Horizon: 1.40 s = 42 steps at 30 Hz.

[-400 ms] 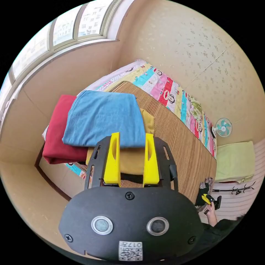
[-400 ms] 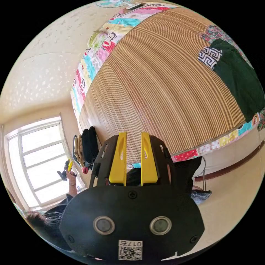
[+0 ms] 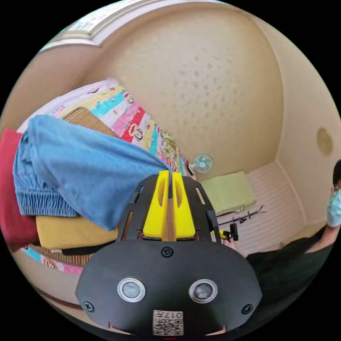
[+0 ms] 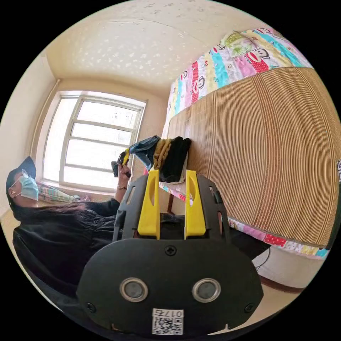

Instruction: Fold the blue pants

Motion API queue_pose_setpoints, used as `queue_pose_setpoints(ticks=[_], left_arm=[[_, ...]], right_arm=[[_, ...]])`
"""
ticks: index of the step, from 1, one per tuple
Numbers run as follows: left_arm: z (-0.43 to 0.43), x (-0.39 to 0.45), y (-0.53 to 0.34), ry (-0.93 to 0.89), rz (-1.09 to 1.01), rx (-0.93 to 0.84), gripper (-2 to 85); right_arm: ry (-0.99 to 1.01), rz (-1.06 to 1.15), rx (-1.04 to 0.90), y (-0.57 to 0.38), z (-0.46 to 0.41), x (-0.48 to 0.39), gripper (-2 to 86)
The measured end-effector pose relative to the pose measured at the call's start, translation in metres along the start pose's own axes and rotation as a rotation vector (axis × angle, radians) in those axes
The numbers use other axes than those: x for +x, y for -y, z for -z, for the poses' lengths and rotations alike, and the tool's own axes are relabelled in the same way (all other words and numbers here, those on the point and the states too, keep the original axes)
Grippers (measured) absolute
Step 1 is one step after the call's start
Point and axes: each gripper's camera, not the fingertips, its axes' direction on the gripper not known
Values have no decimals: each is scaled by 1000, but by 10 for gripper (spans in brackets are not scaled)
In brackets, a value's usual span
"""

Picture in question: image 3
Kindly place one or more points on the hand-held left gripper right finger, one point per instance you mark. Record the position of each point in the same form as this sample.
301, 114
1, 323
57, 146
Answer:
183, 218

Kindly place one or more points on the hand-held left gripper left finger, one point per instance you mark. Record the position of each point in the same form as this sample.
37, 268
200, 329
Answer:
153, 215

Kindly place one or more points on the blue pants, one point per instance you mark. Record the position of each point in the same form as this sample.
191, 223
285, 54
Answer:
88, 173

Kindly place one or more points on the person's right hand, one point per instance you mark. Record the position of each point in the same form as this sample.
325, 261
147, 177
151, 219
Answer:
229, 244

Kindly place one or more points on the light green curtain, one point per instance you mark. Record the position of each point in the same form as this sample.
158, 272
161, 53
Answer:
229, 190

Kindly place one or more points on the small green fan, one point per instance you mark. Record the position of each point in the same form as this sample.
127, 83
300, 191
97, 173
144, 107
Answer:
202, 163

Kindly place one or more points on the person's body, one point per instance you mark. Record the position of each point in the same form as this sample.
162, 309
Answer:
293, 269

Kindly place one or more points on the window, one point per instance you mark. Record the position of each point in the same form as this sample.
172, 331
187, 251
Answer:
106, 18

